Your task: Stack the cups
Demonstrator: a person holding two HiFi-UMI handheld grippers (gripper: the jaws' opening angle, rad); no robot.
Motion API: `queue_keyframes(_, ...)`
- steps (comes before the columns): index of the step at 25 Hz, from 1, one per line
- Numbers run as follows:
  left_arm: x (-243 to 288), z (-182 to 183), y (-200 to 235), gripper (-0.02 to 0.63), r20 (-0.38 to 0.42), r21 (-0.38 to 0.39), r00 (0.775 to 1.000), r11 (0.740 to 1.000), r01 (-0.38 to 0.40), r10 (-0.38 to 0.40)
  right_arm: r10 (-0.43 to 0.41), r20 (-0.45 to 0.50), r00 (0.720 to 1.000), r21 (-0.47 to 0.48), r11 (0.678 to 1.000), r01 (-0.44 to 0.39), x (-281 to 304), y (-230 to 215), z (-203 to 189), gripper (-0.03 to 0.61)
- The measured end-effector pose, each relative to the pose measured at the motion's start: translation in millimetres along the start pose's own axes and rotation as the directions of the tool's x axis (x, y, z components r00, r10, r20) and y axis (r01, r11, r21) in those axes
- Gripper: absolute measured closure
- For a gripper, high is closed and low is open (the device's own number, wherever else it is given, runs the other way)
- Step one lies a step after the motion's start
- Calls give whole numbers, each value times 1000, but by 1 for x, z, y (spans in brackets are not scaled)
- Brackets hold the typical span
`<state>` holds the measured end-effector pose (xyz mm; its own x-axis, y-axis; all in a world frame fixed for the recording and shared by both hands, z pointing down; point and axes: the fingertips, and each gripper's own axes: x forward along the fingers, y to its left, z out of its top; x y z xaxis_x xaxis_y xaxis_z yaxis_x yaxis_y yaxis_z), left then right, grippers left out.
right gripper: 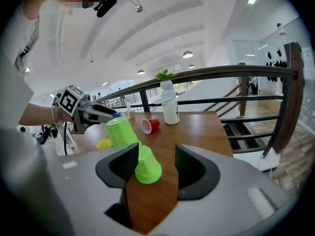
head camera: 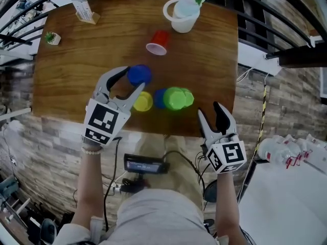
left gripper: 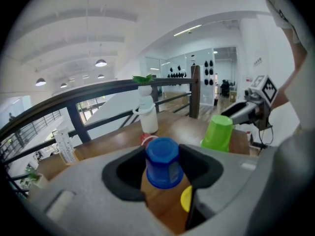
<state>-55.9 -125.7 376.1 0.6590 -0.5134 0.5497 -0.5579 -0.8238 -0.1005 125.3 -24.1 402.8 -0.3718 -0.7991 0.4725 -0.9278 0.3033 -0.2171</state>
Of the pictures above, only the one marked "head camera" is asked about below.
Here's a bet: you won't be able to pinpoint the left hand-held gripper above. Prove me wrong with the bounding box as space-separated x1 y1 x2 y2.
81 65 147 146

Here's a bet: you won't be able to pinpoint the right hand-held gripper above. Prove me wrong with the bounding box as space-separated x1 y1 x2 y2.
197 101 248 175

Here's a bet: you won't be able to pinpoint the blue paper cup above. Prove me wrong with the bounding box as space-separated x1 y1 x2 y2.
127 64 153 87
153 88 168 110

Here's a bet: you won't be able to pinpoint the yellow paper cup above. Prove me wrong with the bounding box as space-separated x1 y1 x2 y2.
132 91 154 112

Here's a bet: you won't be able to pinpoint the green paper cup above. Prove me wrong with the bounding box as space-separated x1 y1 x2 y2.
162 86 188 111
182 88 195 107

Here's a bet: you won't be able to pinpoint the red paper cup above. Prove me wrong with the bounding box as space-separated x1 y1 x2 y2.
145 29 172 57

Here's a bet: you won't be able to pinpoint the person's left forearm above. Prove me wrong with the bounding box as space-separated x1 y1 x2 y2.
69 149 103 230

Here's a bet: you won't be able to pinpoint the person's right forearm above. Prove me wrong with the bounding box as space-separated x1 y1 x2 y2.
215 171 243 240

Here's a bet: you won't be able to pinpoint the yellow black striped tape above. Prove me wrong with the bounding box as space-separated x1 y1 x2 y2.
251 85 268 161

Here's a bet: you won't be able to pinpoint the person's beige trousers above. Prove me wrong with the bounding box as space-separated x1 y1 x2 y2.
134 132 205 214

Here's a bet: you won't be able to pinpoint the grey wristband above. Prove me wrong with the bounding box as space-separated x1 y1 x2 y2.
81 139 103 148

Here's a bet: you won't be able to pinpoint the pack of water bottles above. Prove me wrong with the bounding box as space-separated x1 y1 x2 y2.
256 136 308 168

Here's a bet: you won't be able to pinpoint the black round stand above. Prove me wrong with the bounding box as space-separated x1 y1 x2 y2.
203 181 218 204

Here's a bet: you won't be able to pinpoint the white base panel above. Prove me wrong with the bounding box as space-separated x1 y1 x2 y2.
237 40 282 77

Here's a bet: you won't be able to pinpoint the small black monitor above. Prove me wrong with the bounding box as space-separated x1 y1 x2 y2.
123 153 171 175

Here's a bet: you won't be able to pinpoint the small potted plant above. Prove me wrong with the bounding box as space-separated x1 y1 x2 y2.
44 31 62 46

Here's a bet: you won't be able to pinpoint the wooden card holder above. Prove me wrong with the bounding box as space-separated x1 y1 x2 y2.
71 0 101 26

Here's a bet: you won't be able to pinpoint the white pitcher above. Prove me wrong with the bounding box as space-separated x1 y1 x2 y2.
162 0 202 34

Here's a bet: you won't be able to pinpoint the pile of white packets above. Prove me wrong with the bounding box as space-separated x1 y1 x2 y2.
272 133 327 174

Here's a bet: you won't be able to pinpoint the white table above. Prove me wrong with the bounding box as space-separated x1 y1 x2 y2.
238 159 327 245

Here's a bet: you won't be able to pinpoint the pale blue plant vase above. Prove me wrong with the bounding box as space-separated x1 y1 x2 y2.
172 0 203 19

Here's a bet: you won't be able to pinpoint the person's light shirt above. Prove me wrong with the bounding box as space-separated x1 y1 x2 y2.
52 188 231 245

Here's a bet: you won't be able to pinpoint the grey black chair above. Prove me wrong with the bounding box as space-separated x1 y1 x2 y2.
37 212 78 245

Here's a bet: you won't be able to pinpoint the white bead bracelet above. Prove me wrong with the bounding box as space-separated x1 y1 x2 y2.
81 146 103 156

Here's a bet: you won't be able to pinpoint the black monitor mount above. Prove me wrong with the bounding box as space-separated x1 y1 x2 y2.
121 174 152 194

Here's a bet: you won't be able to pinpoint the dark wooden post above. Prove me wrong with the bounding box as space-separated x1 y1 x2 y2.
279 45 327 69

